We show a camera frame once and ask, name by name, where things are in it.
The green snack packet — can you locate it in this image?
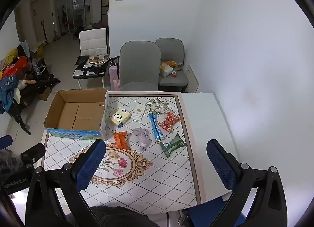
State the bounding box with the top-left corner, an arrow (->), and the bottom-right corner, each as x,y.
159,134 -> 188,157

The red plastic bag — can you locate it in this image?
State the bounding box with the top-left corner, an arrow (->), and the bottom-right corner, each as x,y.
1,56 -> 28,80

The blue stick packet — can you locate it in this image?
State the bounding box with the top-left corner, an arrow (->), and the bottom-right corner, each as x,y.
148,111 -> 165,142

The sliding glass door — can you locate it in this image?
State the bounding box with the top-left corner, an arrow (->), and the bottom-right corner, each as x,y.
53,0 -> 94,37

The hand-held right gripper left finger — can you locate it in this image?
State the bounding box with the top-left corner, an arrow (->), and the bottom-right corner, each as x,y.
25,139 -> 106,227

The white card pack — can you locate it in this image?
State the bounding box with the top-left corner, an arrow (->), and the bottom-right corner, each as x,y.
131,106 -> 146,121

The red snack packet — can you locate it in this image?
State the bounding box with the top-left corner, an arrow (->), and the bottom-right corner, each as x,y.
158,112 -> 181,133

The cardboard box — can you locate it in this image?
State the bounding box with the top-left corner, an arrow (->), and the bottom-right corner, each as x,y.
44,89 -> 110,141

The purple sock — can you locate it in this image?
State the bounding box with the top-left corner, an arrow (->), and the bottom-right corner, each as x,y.
133,127 -> 150,151

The blue stool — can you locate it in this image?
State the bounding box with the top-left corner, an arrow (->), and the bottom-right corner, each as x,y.
182,191 -> 248,227

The black bag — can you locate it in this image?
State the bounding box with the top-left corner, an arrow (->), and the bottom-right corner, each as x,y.
74,55 -> 111,77

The yellow white tissue pack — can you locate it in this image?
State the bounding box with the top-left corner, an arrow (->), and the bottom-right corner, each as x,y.
109,109 -> 132,129

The white chair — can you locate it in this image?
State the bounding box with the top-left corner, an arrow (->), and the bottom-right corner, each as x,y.
73,28 -> 110,89

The orange snack packet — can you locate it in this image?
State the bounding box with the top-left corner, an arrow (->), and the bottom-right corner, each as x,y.
112,131 -> 130,151

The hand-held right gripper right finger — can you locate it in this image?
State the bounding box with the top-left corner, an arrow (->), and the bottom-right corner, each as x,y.
206,139 -> 287,227

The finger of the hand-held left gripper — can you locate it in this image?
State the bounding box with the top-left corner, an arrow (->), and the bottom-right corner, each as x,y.
19,143 -> 46,166
0,134 -> 13,149

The white flat panel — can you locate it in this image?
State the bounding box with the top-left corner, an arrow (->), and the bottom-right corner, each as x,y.
185,64 -> 200,93

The grey chair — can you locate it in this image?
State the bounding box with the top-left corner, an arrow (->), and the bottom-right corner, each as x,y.
155,38 -> 189,93
119,41 -> 162,92

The person's dark clothing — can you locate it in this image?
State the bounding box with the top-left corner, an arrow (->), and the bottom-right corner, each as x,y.
89,206 -> 160,227

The pink suitcase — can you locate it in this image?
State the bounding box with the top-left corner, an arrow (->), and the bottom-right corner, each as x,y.
109,57 -> 120,91

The floral printed tablecloth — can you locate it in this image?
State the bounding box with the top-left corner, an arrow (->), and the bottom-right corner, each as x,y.
40,91 -> 206,209

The yellow garment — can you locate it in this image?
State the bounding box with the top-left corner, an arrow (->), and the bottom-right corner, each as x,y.
0,49 -> 19,62

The stack of papers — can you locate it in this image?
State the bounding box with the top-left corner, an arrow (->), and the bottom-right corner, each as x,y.
85,54 -> 110,66

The white plastic bag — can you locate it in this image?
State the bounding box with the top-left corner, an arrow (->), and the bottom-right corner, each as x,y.
159,61 -> 174,77

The pile of clothes and bags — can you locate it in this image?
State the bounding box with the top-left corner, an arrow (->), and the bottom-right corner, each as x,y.
10,58 -> 61,135

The blue garment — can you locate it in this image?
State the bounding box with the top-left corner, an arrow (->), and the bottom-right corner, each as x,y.
0,75 -> 20,113

